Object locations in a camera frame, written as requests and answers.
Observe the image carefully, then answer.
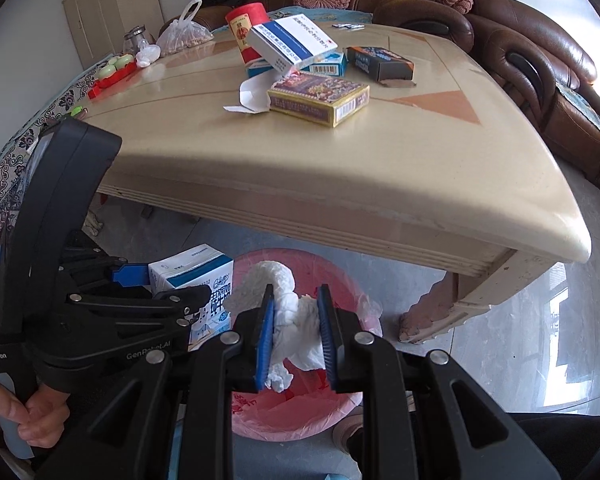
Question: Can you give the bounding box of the black cardboard box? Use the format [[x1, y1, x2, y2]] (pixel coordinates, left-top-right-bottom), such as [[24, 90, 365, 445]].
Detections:
[[346, 46, 417, 89]]

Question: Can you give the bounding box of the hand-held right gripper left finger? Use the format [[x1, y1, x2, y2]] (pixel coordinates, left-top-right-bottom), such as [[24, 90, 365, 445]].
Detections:
[[35, 284, 276, 480]]

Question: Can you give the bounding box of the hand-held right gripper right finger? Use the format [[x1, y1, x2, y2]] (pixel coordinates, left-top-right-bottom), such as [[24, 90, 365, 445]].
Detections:
[[316, 285, 563, 480]]

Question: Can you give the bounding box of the purple yellow cardboard box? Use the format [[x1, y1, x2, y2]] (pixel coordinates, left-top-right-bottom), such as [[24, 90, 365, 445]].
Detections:
[[266, 71, 371, 128]]

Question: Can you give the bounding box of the blue cartoon medicine box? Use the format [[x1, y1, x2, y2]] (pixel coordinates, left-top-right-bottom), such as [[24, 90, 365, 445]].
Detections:
[[246, 51, 348, 80]]

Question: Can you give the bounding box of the red plastic toy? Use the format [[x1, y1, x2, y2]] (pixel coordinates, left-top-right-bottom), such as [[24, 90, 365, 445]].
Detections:
[[87, 62, 141, 100]]

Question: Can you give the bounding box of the white paper leaflet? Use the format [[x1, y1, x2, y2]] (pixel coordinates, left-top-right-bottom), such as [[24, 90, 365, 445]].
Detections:
[[223, 74, 286, 115]]

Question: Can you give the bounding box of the red cylindrical can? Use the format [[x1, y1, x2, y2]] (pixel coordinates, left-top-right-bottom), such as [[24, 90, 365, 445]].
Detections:
[[225, 2, 271, 66]]

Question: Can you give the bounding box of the glass jar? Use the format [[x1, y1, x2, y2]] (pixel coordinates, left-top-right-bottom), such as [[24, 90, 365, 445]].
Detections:
[[123, 25, 153, 56]]

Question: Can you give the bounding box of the beige cabinet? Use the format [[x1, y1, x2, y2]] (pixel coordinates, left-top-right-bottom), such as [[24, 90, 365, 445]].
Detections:
[[62, 0, 166, 73]]

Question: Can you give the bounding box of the brown leather sofa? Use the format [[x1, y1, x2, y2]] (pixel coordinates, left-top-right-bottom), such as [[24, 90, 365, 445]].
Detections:
[[160, 0, 600, 193]]

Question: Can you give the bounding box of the floral patterned cloth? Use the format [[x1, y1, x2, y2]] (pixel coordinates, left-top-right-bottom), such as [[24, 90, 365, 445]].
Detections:
[[0, 52, 116, 241]]

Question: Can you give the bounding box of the clear bag of peanuts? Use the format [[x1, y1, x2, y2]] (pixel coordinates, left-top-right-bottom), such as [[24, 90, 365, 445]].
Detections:
[[156, 0, 215, 57]]

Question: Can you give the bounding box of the white tissue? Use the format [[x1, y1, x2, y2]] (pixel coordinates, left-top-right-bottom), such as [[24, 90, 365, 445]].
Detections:
[[227, 260, 332, 394]]

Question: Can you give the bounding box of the pink plastic bin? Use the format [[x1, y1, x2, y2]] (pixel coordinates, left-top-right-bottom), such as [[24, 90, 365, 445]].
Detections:
[[230, 247, 384, 444]]

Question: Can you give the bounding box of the person's foot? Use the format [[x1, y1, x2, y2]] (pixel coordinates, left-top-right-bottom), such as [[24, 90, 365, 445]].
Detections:
[[332, 405, 366, 457]]

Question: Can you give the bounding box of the blue patterned seat cover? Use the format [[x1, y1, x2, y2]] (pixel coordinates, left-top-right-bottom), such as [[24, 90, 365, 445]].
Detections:
[[555, 82, 600, 138]]

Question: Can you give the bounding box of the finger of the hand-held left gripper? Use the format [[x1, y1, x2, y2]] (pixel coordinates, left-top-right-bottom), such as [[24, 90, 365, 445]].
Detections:
[[60, 255, 153, 292], [66, 284, 213, 341]]

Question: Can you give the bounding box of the white crumpled plastic wrap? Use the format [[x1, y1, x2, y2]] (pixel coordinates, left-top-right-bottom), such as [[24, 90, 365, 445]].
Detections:
[[136, 44, 162, 68]]

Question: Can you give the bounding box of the white blue medicine box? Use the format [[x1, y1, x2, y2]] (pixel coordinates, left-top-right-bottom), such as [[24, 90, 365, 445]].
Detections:
[[249, 12, 339, 75]]

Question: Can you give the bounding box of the blue floral cushion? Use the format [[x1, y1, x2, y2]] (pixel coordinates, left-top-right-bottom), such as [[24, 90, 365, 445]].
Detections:
[[267, 5, 376, 24]]

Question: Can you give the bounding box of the person's left hand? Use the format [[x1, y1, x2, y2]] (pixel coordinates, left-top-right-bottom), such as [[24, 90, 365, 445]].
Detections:
[[0, 371, 72, 449]]

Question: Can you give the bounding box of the white blue milk carton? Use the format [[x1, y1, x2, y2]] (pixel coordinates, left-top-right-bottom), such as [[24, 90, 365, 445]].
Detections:
[[148, 244, 235, 353]]

